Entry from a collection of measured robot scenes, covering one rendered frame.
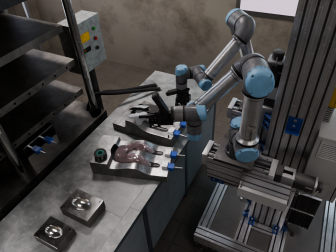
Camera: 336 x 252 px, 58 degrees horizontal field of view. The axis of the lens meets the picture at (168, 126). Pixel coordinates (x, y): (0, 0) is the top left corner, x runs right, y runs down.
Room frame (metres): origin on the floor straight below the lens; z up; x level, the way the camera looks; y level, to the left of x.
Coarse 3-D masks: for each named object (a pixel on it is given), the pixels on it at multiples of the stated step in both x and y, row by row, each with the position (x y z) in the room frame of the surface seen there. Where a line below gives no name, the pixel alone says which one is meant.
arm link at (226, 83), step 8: (248, 56) 1.17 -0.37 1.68; (232, 64) 1.23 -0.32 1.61; (240, 64) 1.17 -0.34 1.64; (232, 72) 1.20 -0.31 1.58; (240, 72) 1.17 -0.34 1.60; (224, 80) 1.20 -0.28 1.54; (232, 80) 1.18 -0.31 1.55; (240, 80) 1.18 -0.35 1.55; (216, 88) 1.20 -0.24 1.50; (224, 88) 1.18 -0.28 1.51; (200, 96) 1.23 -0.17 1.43; (208, 96) 1.20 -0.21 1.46; (216, 96) 1.18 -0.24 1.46; (192, 104) 1.23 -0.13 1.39; (200, 104) 1.19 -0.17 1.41; (208, 104) 1.19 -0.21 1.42
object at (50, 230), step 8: (48, 224) 0.92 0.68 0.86; (56, 224) 0.91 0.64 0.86; (64, 224) 0.91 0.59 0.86; (40, 232) 0.87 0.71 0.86; (48, 232) 0.88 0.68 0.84; (56, 232) 0.88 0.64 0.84; (64, 232) 0.86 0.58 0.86; (72, 232) 0.87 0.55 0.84; (40, 240) 0.84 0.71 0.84; (48, 240) 0.82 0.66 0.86; (56, 240) 0.82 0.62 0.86; (64, 240) 0.82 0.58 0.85; (56, 248) 0.78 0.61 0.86
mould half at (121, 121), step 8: (152, 104) 1.87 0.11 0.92; (128, 112) 1.87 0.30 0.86; (136, 112) 1.76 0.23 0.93; (120, 120) 1.77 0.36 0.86; (128, 120) 1.68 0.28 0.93; (120, 128) 1.72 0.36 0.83; (128, 128) 1.68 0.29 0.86; (136, 128) 1.64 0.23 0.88; (144, 128) 1.63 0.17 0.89; (168, 128) 1.62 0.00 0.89; (176, 128) 1.61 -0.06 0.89; (184, 128) 1.69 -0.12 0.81; (144, 136) 1.61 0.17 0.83; (152, 136) 1.58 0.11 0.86; (160, 136) 1.54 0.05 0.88; (160, 144) 1.55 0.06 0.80; (168, 144) 1.51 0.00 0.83
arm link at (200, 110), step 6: (186, 108) 1.09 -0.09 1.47; (192, 108) 1.09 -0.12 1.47; (198, 108) 1.09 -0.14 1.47; (204, 108) 1.09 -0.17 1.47; (186, 114) 1.07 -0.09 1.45; (192, 114) 1.07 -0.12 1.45; (198, 114) 1.06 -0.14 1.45; (204, 114) 1.06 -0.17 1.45; (186, 120) 1.07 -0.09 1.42; (192, 120) 1.06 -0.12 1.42; (198, 120) 1.06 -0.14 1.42; (204, 120) 1.07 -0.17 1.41
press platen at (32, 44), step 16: (0, 16) 2.20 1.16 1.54; (16, 16) 2.18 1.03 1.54; (0, 32) 1.92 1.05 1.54; (16, 32) 1.90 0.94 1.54; (32, 32) 1.89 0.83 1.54; (48, 32) 1.89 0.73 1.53; (0, 48) 1.68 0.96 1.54; (16, 48) 1.67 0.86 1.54; (32, 48) 1.76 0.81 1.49; (0, 64) 1.55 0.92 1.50
